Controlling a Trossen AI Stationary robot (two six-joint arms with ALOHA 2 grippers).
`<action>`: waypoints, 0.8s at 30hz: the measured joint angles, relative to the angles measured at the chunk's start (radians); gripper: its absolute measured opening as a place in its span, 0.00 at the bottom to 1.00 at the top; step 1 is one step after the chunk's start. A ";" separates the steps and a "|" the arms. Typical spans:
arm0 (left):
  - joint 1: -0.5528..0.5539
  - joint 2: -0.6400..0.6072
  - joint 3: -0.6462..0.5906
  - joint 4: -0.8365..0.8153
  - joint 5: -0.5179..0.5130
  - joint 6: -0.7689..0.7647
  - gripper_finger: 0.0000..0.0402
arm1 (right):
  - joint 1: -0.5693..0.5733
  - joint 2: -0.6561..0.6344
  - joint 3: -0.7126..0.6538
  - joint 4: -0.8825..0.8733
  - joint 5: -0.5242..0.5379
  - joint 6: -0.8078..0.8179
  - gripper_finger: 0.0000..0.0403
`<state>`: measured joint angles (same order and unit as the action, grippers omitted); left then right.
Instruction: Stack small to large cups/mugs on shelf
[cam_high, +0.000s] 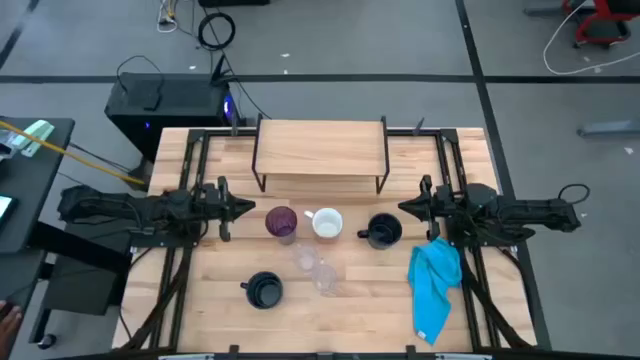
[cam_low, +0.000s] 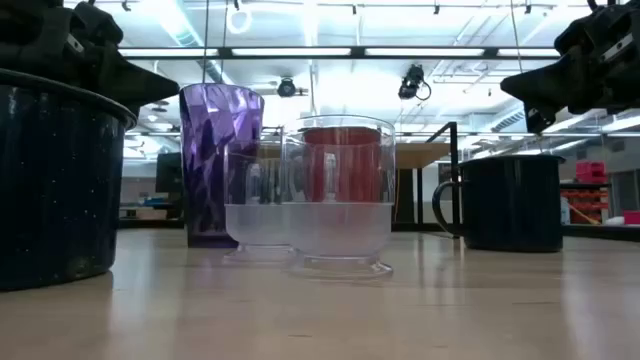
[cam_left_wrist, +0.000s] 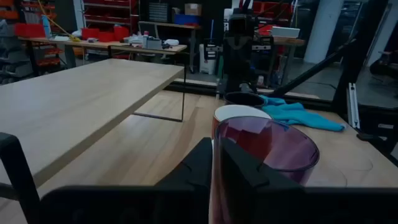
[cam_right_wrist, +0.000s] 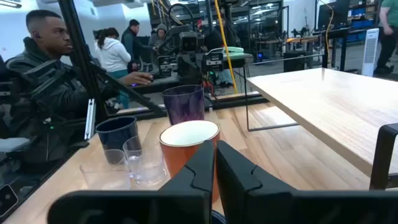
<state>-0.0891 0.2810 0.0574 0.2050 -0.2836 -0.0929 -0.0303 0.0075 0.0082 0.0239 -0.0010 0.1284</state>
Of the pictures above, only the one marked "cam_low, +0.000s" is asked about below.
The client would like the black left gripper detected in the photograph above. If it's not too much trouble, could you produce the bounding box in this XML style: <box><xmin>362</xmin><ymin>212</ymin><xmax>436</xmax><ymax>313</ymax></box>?
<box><xmin>0</xmin><ymin>0</ymin><xmax>181</xmax><ymax>119</ymax></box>

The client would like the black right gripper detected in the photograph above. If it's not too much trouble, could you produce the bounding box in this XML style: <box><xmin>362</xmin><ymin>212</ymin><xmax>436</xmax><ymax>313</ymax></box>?
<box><xmin>499</xmin><ymin>0</ymin><xmax>640</xmax><ymax>135</ymax></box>

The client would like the purple faceted plastic tumbler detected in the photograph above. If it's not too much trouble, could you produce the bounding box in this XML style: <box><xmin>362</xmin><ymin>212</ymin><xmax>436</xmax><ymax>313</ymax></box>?
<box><xmin>178</xmin><ymin>82</ymin><xmax>266</xmax><ymax>249</ymax></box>

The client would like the dark blue speckled enamel mug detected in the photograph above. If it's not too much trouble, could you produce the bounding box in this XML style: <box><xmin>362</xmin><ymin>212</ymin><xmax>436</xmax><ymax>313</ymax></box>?
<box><xmin>0</xmin><ymin>68</ymin><xmax>138</xmax><ymax>292</ymax></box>
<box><xmin>431</xmin><ymin>154</ymin><xmax>567</xmax><ymax>253</ymax></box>

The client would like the clear plastic footed cup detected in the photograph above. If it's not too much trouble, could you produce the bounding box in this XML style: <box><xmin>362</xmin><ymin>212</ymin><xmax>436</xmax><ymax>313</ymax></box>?
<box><xmin>223</xmin><ymin>142</ymin><xmax>296</xmax><ymax>265</ymax></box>
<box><xmin>279</xmin><ymin>114</ymin><xmax>397</xmax><ymax>280</ymax></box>

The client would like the orange mug white inside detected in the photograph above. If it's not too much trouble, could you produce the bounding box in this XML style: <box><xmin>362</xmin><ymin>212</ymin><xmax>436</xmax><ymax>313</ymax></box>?
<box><xmin>301</xmin><ymin>126</ymin><xmax>384</xmax><ymax>204</ymax></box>

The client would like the red storage bin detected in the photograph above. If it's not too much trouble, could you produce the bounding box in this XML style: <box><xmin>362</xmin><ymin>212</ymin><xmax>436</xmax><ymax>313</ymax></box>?
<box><xmin>575</xmin><ymin>160</ymin><xmax>608</xmax><ymax>185</ymax></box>

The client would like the black monitor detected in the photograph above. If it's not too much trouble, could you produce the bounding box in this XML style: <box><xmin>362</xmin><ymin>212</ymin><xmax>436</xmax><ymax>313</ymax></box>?
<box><xmin>154</xmin><ymin>151</ymin><xmax>184</xmax><ymax>195</ymax></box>

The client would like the round black ceiling fixture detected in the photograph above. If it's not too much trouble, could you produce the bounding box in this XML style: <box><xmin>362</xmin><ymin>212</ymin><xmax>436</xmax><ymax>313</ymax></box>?
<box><xmin>276</xmin><ymin>76</ymin><xmax>299</xmax><ymax>99</ymax></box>

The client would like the black overhead camera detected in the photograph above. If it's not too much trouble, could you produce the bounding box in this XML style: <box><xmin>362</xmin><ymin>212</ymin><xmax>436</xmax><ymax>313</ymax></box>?
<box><xmin>397</xmin><ymin>63</ymin><xmax>433</xmax><ymax>102</ymax></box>

